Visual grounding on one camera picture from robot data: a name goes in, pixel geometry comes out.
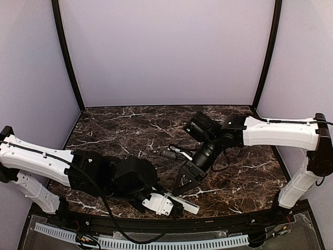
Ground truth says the white remote control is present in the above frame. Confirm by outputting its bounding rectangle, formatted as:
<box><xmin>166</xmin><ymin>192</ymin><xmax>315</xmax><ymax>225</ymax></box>
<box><xmin>166</xmin><ymin>193</ymin><xmax>200</xmax><ymax>215</ymax></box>

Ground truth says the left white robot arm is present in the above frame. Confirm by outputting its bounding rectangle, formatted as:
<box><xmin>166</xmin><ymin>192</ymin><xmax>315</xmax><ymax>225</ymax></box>
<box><xmin>1</xmin><ymin>126</ymin><xmax>184</xmax><ymax>216</ymax></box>

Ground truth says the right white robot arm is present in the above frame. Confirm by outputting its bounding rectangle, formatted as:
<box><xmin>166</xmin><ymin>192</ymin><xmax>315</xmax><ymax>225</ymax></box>
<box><xmin>172</xmin><ymin>112</ymin><xmax>332</xmax><ymax>211</ymax></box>

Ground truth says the right black camera cable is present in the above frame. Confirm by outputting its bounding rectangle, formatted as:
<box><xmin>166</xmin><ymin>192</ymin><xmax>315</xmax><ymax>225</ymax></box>
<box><xmin>210</xmin><ymin>151</ymin><xmax>231</xmax><ymax>172</ymax></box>

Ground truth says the black camera cable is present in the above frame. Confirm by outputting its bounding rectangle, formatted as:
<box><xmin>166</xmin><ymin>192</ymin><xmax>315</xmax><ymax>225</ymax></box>
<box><xmin>85</xmin><ymin>174</ymin><xmax>177</xmax><ymax>244</ymax></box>
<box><xmin>210</xmin><ymin>151</ymin><xmax>231</xmax><ymax>172</ymax></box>

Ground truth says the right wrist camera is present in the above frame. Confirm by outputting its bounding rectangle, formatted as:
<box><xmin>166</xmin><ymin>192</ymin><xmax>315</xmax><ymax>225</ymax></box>
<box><xmin>183</xmin><ymin>111</ymin><xmax>222</xmax><ymax>142</ymax></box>

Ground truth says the left black camera cable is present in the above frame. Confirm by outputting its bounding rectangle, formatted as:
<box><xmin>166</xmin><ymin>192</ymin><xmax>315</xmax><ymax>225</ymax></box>
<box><xmin>85</xmin><ymin>174</ymin><xmax>177</xmax><ymax>244</ymax></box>

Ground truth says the white slotted cable duct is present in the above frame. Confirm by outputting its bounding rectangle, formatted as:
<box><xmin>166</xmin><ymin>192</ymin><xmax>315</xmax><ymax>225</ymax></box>
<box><xmin>34</xmin><ymin>222</ymin><xmax>250</xmax><ymax>249</ymax></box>

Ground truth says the black front rail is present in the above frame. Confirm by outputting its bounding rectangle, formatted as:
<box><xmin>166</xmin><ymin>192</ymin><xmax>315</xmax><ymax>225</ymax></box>
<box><xmin>47</xmin><ymin>209</ymin><xmax>279</xmax><ymax>235</ymax></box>

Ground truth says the right black frame post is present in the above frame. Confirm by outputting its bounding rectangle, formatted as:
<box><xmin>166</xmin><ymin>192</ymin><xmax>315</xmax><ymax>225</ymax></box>
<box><xmin>252</xmin><ymin>0</ymin><xmax>283</xmax><ymax>110</ymax></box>

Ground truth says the black frame post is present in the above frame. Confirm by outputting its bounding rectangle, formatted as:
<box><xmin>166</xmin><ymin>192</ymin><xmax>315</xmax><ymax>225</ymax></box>
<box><xmin>51</xmin><ymin>0</ymin><xmax>85</xmax><ymax>113</ymax></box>
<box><xmin>252</xmin><ymin>0</ymin><xmax>283</xmax><ymax>110</ymax></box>

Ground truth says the left black frame post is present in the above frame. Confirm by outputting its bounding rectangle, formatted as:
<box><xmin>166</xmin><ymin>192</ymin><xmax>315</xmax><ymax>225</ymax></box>
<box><xmin>51</xmin><ymin>0</ymin><xmax>85</xmax><ymax>113</ymax></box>

